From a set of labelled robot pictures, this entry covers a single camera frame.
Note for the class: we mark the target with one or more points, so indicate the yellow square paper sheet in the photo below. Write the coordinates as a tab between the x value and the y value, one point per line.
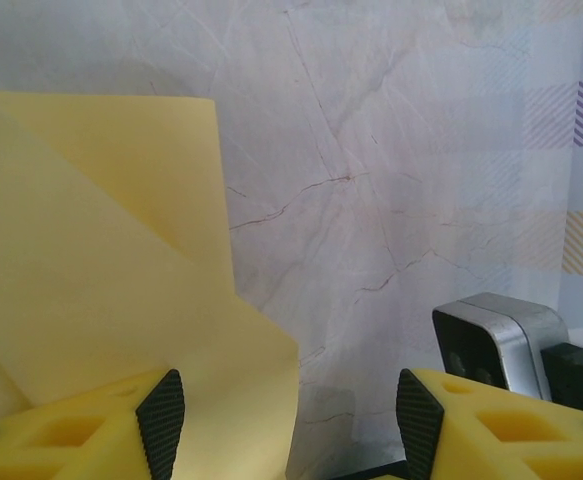
96	250

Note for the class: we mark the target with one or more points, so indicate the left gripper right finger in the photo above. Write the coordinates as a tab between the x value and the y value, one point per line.
511	440

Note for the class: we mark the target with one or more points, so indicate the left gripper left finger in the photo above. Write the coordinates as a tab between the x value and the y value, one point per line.
71	440

